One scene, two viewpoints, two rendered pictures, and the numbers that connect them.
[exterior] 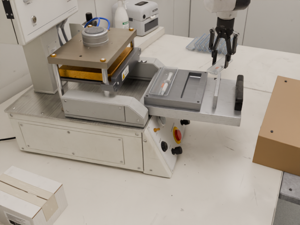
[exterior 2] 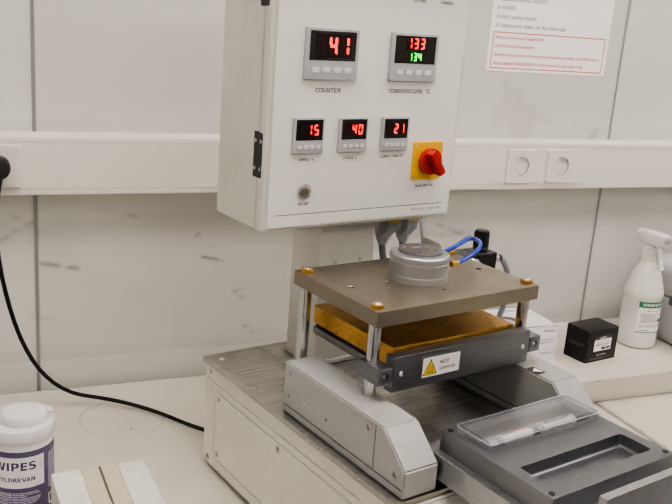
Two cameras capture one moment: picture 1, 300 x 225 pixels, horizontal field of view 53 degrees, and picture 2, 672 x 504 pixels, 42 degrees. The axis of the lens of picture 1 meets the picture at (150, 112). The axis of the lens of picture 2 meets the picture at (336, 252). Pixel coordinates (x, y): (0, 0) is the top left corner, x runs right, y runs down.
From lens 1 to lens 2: 43 cm
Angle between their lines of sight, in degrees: 39
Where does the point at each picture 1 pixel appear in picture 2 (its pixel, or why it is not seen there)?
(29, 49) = (299, 255)
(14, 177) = (126, 478)
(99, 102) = (339, 398)
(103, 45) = (421, 286)
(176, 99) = (507, 465)
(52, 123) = (259, 416)
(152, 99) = (455, 443)
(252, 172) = not seen: outside the picture
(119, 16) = (636, 282)
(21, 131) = (214, 414)
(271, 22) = not seen: outside the picture
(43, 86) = not seen: hidden behind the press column
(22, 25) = (271, 194)
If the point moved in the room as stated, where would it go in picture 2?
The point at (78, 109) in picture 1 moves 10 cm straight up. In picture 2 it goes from (305, 401) to (310, 326)
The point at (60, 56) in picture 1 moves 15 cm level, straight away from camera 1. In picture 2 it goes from (316, 276) to (357, 250)
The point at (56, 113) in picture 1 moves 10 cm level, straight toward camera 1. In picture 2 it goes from (274, 398) to (243, 428)
